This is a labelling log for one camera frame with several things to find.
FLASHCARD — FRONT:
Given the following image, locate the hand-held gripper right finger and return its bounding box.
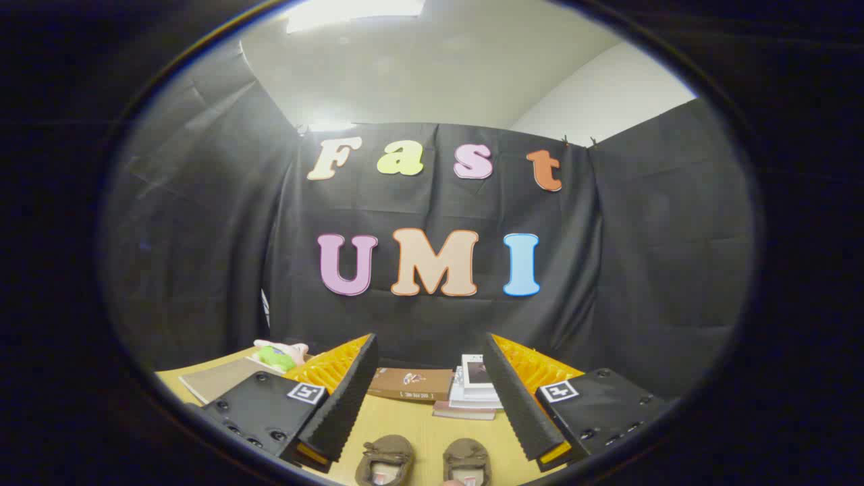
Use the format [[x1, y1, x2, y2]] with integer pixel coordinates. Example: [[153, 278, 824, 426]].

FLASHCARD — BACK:
[[481, 332, 676, 473]]

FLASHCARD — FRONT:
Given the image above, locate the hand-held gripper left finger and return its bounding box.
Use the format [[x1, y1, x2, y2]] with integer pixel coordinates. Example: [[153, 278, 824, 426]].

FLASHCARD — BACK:
[[186, 333, 380, 473]]

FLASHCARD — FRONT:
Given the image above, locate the brown fuzzy shoe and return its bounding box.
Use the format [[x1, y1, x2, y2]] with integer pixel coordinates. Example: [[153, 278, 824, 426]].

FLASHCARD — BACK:
[[443, 438, 492, 486], [355, 434, 416, 486]]

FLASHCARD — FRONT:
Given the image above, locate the brown storage box lid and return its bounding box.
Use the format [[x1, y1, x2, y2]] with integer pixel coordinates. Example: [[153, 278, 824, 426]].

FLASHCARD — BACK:
[[178, 357, 286, 405]]

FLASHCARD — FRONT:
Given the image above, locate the plain white book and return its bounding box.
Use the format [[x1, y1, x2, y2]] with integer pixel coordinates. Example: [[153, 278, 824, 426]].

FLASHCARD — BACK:
[[448, 368, 504, 411]]

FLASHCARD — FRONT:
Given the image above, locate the pale pink book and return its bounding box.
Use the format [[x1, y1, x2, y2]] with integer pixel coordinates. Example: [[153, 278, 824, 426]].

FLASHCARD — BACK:
[[433, 400, 497, 421]]

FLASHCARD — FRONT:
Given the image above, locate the brown hardcover book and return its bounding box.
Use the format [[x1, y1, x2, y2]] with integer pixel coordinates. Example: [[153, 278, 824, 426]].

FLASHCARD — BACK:
[[367, 367, 455, 403]]

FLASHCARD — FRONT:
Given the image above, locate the pink and green plush toy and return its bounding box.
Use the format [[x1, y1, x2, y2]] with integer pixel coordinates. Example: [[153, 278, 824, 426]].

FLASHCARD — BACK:
[[254, 339, 310, 373]]

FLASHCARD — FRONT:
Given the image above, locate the black backdrop cloth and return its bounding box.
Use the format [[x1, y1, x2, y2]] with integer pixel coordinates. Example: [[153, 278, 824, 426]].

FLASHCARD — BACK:
[[101, 40, 757, 399]]

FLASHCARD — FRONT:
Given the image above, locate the ceiling light panel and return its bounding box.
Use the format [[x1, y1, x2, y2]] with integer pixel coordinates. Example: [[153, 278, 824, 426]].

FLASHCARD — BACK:
[[286, 0, 427, 34]]

